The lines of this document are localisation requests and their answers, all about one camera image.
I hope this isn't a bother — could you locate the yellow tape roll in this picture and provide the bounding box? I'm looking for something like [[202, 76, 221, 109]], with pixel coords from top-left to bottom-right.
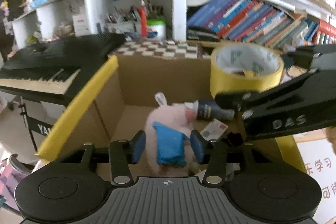
[[210, 43, 284, 97]]

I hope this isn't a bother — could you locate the blue plastic toy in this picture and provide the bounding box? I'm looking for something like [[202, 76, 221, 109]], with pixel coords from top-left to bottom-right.
[[152, 122, 190, 167]]

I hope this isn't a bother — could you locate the person's right hand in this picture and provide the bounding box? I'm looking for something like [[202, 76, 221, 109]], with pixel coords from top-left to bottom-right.
[[325, 127, 336, 154]]

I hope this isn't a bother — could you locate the pink printed desk mat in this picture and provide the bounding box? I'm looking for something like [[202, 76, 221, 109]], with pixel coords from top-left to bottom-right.
[[294, 129, 336, 223]]

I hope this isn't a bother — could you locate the row of leaning books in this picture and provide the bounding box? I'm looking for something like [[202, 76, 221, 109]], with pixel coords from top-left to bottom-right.
[[186, 0, 335, 50]]

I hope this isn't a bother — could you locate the small white card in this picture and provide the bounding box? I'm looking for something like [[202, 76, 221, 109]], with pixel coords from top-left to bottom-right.
[[201, 119, 228, 140]]

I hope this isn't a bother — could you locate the yellow cardboard box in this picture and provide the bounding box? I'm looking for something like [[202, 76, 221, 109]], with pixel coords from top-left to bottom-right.
[[36, 54, 308, 177]]

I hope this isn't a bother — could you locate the black electronic keyboard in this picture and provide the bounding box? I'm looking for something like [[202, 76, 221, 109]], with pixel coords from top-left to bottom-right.
[[1, 33, 126, 106]]

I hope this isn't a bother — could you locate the pink plush pig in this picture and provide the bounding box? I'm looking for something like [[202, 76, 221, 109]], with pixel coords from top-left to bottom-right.
[[144, 92, 201, 177]]

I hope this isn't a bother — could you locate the checkered chess board box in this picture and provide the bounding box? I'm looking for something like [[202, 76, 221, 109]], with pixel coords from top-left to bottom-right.
[[109, 41, 211, 59]]

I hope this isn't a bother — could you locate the green lid white jar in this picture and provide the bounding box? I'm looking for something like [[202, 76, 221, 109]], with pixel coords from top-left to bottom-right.
[[147, 18, 166, 40]]

